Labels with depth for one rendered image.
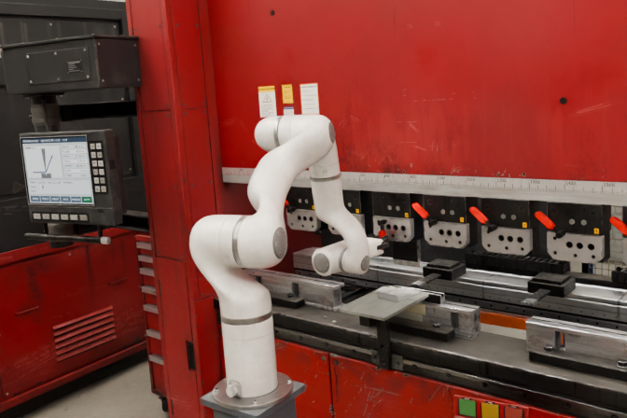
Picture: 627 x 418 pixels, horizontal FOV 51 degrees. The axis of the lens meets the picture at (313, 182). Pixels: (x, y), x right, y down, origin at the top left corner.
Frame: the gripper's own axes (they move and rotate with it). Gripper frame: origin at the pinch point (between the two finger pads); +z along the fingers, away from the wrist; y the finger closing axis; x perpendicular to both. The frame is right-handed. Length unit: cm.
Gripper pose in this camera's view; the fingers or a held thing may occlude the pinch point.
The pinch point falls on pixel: (381, 240)
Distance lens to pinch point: 223.1
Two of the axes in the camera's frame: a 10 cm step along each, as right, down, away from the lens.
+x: -0.7, -9.9, -1.4
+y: 7.6, 0.4, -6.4
